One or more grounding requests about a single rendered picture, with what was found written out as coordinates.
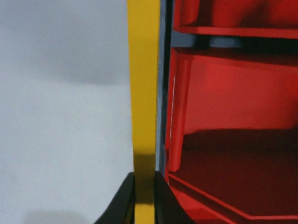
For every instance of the red open bin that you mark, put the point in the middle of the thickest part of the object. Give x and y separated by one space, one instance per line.
239 140
257 18
215 213

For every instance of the grey metal shelf rack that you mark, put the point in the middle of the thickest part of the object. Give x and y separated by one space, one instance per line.
169 38

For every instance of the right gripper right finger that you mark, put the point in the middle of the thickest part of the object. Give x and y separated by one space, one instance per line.
167 209

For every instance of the yellow bar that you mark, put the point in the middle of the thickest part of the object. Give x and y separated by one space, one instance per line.
143 39

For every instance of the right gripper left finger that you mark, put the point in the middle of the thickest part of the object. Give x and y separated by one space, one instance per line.
121 209

